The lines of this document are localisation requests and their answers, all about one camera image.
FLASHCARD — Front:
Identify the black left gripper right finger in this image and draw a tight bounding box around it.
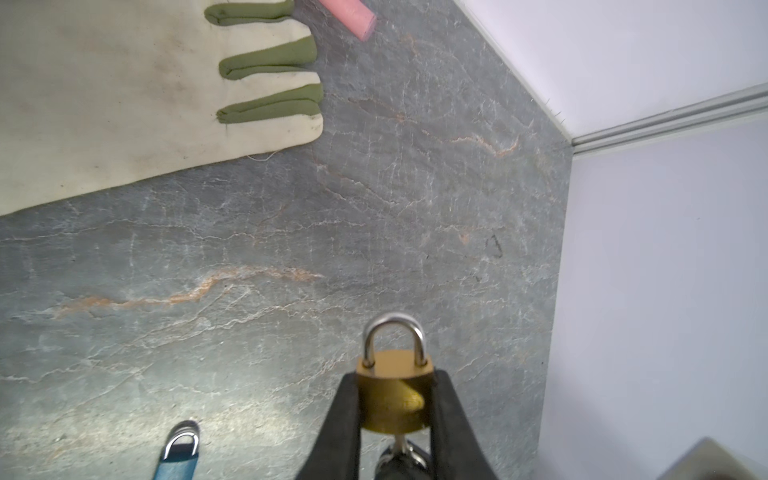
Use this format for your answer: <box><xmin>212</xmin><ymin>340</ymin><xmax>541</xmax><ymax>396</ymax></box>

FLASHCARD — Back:
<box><xmin>430</xmin><ymin>370</ymin><xmax>497</xmax><ymax>480</ymax></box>

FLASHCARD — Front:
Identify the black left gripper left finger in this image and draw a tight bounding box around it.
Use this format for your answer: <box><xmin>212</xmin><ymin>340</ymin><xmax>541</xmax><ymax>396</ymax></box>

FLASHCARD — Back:
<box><xmin>295</xmin><ymin>373</ymin><xmax>361</xmax><ymax>480</ymax></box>

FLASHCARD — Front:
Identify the brass padlock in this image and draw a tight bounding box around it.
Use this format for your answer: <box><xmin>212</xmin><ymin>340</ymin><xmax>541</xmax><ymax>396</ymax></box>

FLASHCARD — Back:
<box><xmin>356</xmin><ymin>312</ymin><xmax>435</xmax><ymax>436</ymax></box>

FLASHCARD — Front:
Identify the small blue padlock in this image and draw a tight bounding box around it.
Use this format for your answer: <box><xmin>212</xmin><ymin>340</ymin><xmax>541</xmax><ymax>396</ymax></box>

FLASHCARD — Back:
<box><xmin>153</xmin><ymin>420</ymin><xmax>200</xmax><ymax>480</ymax></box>

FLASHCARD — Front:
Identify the cream green work glove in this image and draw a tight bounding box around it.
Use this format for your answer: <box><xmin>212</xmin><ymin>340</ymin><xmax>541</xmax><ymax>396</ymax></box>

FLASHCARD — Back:
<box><xmin>1</xmin><ymin>1</ymin><xmax>323</xmax><ymax>214</ymax></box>

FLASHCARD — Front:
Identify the purple trowel pink handle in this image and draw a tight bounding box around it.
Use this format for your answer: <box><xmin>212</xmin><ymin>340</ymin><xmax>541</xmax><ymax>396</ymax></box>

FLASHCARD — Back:
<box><xmin>320</xmin><ymin>0</ymin><xmax>377</xmax><ymax>41</ymax></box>

